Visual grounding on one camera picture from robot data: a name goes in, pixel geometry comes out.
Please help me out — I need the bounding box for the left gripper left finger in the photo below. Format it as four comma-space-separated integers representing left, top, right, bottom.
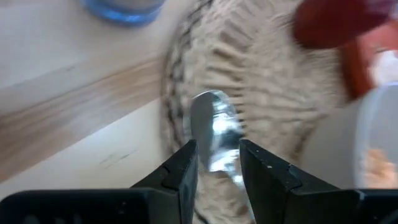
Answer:
132, 139, 199, 224

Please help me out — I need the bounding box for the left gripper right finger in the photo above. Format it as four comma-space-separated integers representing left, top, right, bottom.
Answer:
239, 139, 363, 224

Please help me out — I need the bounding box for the metal spoon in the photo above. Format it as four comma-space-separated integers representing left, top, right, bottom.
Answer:
186, 90, 256, 224

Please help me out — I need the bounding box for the round woven placemat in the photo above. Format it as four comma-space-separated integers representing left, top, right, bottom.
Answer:
158, 0, 354, 224

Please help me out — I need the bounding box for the pale ceramic bowl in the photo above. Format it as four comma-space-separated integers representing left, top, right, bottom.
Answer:
353, 82, 398, 190

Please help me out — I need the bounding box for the clear plastic water bottle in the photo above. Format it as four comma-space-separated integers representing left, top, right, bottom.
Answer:
79, 0, 165, 27

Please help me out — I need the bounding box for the orange plate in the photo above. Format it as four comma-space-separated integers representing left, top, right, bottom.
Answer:
292, 0, 398, 103

